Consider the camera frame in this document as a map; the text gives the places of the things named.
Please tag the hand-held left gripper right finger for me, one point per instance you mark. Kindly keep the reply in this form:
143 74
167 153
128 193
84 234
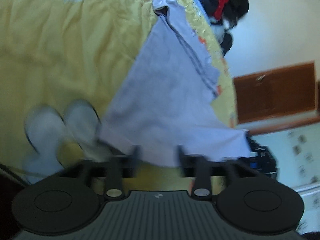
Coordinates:
180 160

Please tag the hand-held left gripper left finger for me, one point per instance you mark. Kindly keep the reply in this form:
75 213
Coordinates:
135 160

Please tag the light blue sweater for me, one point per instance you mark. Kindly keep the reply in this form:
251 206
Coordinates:
162 105

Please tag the brown wooden door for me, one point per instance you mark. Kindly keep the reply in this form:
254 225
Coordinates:
275 97

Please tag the black bag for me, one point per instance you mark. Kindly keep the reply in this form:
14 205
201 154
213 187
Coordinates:
226 42

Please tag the yellow carrot-print blanket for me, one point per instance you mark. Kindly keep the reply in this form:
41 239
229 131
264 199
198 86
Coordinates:
62 55

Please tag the clear plastic bag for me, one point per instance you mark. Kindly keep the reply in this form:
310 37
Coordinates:
220 31

